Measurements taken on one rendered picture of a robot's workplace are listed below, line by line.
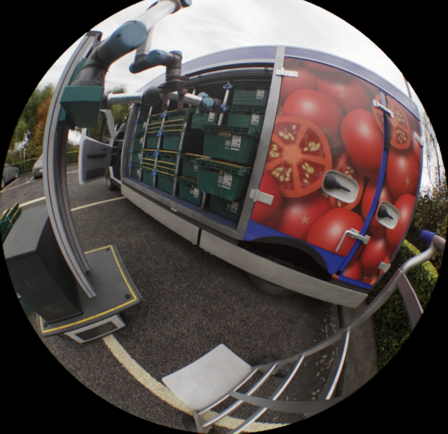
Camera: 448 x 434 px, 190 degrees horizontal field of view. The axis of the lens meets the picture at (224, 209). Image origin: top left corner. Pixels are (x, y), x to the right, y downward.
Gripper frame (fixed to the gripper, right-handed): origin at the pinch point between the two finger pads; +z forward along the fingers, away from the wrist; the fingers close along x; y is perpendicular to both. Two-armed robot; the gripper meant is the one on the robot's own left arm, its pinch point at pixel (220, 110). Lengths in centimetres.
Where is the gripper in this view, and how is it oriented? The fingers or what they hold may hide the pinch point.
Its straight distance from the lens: 136.9
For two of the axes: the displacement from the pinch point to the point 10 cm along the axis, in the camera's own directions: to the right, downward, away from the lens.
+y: -8.6, -3.6, 3.7
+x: -2.3, 9.1, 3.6
